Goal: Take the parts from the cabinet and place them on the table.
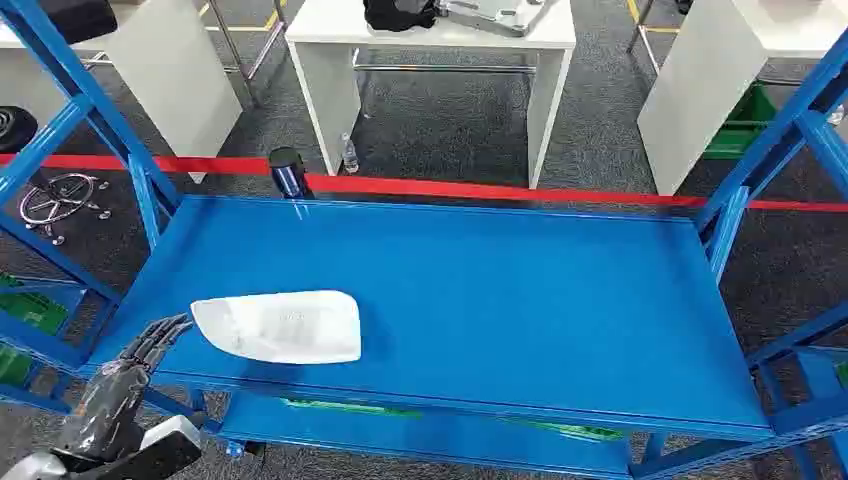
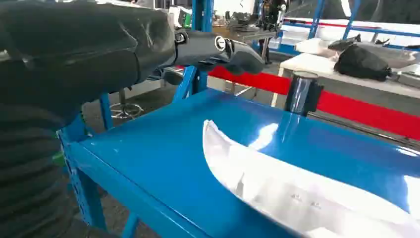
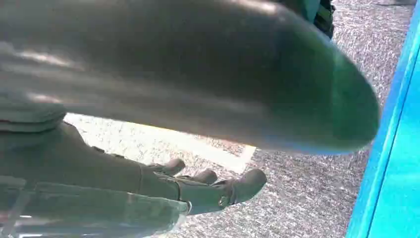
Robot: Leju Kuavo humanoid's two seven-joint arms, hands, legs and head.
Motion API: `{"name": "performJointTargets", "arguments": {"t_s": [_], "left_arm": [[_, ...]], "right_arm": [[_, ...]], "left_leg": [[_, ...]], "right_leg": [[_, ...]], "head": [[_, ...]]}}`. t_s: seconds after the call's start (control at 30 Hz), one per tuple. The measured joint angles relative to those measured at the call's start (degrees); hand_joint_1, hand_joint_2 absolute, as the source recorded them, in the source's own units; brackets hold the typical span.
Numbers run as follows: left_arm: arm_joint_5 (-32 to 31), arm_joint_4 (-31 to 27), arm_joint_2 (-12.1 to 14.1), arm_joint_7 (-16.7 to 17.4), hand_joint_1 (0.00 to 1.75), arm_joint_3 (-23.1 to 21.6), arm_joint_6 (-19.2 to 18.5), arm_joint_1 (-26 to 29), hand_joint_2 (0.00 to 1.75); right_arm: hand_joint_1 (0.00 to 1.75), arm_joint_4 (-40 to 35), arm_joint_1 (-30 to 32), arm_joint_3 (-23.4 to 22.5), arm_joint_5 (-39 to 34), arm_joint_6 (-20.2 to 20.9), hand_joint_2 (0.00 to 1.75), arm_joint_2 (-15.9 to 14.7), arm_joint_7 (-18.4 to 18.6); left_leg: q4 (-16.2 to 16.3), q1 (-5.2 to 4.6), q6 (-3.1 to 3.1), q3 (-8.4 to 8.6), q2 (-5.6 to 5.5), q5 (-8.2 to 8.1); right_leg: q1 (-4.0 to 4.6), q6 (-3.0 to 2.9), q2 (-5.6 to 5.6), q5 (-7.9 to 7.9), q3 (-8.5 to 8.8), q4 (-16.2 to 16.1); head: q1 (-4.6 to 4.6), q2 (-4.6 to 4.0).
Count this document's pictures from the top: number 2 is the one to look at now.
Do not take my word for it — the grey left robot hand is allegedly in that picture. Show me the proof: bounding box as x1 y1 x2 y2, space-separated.
0 0 266 130

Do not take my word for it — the white curved body panel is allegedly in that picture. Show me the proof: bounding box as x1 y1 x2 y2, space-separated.
202 119 420 238

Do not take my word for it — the chrome stool base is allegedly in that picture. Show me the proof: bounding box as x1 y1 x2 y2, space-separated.
109 88 145 120

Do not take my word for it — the blue metal shelf cart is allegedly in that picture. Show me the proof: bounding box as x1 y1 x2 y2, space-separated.
59 65 420 238

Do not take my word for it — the white table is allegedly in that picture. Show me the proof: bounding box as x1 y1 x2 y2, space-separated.
270 38 420 108

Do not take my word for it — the dark grey cloth item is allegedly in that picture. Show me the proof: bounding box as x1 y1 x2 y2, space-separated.
328 34 362 52

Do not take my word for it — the black bag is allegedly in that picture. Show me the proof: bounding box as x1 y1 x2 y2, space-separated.
334 43 393 82

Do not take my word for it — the red barrier belt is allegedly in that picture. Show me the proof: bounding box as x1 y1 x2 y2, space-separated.
175 65 420 141

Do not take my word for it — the blue metal rack post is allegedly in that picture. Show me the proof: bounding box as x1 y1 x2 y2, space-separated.
191 0 214 33

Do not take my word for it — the chrome stanchion post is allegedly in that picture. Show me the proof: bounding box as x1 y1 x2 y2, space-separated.
284 70 324 118

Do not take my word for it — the blue metal rack frame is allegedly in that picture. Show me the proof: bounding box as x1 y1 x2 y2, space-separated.
279 0 420 56

